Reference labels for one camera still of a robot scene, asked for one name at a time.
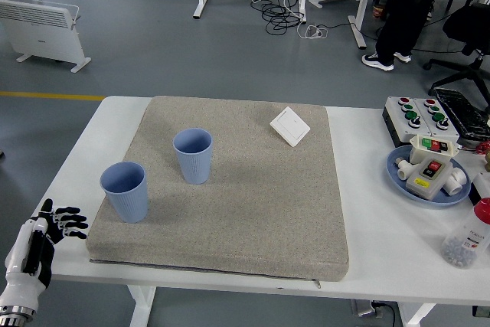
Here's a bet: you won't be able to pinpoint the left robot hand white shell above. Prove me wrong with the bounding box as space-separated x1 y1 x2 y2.
0 198 90 311

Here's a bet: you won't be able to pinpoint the blue ribbed plastic cup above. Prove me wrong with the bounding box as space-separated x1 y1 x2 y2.
100 162 149 224
172 128 214 185

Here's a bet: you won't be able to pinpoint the white push-button control box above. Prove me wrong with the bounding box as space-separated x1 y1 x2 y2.
414 96 460 145
381 96 436 148

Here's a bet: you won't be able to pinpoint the grey-brown cushion mat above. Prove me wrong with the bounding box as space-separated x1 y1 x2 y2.
84 95 350 282

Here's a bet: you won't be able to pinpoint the power strip under table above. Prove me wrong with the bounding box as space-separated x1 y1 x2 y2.
351 298 401 320

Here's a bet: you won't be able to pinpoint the white table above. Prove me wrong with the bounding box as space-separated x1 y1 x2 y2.
38 95 490 327

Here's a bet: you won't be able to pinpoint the blue round plate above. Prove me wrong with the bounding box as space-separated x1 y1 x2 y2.
385 145 472 210

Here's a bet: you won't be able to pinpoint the white pipe fitting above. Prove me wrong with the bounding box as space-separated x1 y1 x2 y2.
396 156 413 181
443 165 469 196

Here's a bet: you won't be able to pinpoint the clear jar with red lid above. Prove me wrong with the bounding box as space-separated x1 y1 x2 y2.
440 197 490 269

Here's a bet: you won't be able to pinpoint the person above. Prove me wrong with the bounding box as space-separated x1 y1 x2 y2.
361 0 470 72

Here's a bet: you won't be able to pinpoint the black keyboard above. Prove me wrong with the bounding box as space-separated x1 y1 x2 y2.
433 87 490 139

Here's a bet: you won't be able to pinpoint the white and black box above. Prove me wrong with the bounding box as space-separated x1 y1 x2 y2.
469 172 490 205

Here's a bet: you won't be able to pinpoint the black office chair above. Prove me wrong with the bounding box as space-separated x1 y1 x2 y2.
423 1 490 98

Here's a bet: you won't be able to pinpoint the white wall switch plate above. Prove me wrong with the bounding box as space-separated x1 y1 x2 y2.
269 106 311 148

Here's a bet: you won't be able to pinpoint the white charger cable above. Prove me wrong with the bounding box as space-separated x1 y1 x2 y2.
296 23 329 41

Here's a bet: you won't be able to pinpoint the beige switch green red buttons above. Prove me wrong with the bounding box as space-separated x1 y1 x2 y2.
408 134 462 165

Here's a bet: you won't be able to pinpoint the beige switch with yellow label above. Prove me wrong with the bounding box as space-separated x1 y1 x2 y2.
404 156 455 202

